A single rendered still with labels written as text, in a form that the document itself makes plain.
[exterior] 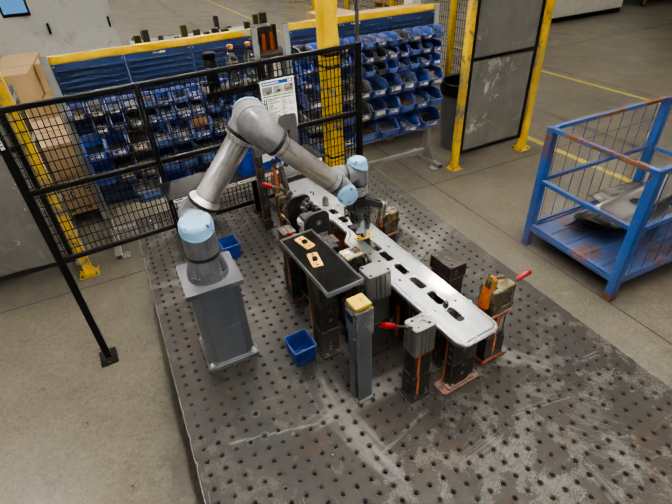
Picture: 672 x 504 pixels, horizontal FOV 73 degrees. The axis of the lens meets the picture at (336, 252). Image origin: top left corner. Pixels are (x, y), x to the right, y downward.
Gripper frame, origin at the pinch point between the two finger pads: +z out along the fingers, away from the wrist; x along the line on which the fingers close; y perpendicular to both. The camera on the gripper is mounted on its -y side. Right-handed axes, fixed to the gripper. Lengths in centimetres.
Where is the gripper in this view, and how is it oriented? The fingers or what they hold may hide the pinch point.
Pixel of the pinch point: (363, 232)
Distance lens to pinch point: 198.7
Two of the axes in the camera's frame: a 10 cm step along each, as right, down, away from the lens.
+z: 0.6, 8.1, 5.9
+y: -8.6, 3.4, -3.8
